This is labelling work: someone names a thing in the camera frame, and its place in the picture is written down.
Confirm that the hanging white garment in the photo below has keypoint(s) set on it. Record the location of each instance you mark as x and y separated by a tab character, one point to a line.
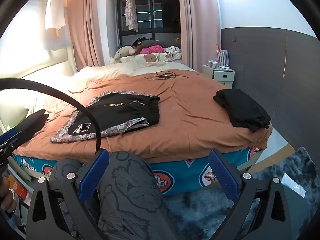
53	10

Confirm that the black framed window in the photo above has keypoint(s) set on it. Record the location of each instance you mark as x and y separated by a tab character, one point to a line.
160	17

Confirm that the orange box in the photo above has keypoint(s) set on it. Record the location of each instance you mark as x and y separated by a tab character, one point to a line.
18	187

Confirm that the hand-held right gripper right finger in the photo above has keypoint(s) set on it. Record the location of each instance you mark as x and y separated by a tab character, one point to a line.
222	177

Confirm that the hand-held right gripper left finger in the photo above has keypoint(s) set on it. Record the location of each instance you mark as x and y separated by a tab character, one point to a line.
93	176

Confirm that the pink curtain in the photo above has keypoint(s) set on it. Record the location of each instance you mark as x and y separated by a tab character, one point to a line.
82	30
197	30

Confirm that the blue heart-print bedsheet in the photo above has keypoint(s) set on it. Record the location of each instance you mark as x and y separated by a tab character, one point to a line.
182	172

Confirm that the folded black garment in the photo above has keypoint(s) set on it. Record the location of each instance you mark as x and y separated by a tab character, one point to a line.
242	110

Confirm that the cream nightstand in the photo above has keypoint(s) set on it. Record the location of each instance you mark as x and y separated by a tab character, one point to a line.
225	76

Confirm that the white plastic bag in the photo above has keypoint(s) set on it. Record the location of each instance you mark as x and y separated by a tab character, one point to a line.
293	186

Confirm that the orange blanket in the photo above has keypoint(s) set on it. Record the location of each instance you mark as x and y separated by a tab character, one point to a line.
187	110

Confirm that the floral print pants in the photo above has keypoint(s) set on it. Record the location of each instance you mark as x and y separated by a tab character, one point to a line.
120	128

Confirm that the black plush toy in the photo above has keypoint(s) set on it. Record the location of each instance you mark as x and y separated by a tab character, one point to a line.
141	42

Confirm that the round wipes tub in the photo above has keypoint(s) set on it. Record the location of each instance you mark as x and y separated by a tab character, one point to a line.
212	64

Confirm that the pink plush toy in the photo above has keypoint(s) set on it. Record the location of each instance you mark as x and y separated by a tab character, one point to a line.
152	49

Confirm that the white power strip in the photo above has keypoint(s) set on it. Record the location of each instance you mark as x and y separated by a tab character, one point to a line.
224	67

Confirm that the person's leg in grey pants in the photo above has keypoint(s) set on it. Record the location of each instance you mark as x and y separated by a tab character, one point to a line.
130	192

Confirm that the black shorts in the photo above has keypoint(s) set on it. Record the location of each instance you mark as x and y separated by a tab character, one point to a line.
120	110

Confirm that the bear-print pillow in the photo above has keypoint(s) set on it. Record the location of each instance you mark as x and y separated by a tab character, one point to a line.
150	58

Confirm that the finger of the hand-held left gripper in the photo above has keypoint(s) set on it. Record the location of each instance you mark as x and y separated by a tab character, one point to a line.
32	121

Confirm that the black-spotted white plush toy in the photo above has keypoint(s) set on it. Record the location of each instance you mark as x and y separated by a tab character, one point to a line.
172	51

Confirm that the cream elephant plush toy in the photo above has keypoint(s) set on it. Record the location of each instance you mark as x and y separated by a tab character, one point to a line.
123	52

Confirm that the grey shaggy rug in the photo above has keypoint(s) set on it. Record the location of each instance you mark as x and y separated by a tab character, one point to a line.
200	212

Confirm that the striped gift bag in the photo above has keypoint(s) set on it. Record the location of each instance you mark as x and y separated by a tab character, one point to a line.
222	56

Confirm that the person's left hand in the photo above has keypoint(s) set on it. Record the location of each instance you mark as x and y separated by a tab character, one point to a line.
5	196

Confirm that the cream quilt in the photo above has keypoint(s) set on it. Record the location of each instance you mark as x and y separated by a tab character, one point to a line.
120	68

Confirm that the hanging floral garment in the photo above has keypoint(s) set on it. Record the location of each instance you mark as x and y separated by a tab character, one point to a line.
131	12

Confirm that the white headboard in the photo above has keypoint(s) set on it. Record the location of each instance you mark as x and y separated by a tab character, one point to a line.
50	65

